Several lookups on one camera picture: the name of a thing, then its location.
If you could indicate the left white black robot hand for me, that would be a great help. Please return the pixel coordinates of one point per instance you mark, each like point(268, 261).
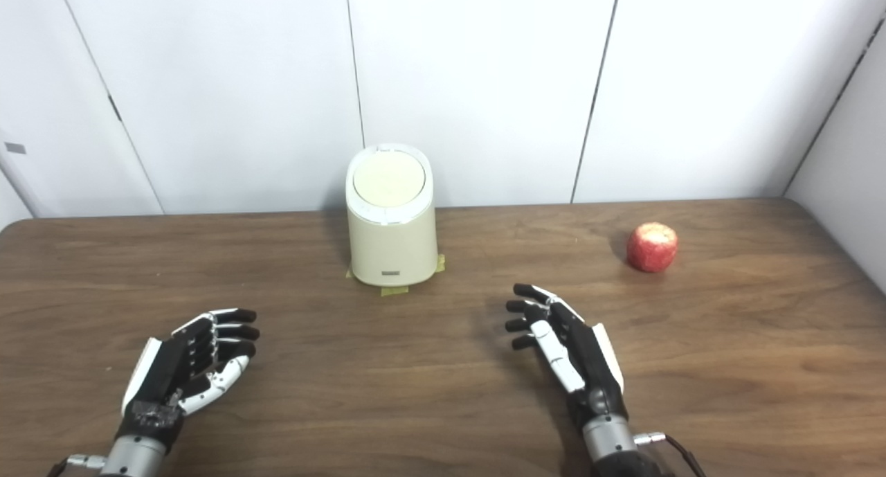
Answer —
point(166, 376)

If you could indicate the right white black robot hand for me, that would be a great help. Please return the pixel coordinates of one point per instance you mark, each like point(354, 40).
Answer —
point(588, 366)

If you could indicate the red apple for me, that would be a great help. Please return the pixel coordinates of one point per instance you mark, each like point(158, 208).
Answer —
point(652, 248)

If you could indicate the round cream bin lid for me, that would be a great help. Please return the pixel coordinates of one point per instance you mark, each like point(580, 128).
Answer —
point(387, 179)

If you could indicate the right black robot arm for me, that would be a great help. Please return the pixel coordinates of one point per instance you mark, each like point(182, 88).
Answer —
point(609, 449)

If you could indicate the cream-colored bin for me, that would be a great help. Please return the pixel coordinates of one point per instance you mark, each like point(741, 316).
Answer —
point(394, 248)

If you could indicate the black wall panel hinge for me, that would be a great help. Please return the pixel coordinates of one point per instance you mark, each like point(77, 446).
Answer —
point(115, 109)

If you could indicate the small grey wall label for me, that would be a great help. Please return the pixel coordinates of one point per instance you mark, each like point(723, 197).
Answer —
point(14, 148)

